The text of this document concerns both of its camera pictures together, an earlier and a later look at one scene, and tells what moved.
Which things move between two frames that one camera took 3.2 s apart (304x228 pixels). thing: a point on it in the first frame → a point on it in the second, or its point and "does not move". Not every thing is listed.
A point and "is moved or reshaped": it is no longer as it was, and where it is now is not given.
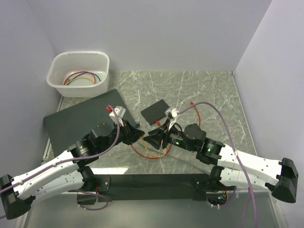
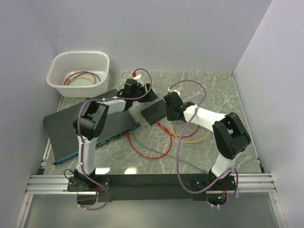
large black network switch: x=68 y=126 does not move
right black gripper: x=155 y=140 → x=169 y=117
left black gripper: x=132 y=134 → x=150 y=97
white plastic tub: x=81 y=74 does not move
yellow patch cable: x=148 y=150 is moved or reshaped
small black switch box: x=155 y=112 does not move
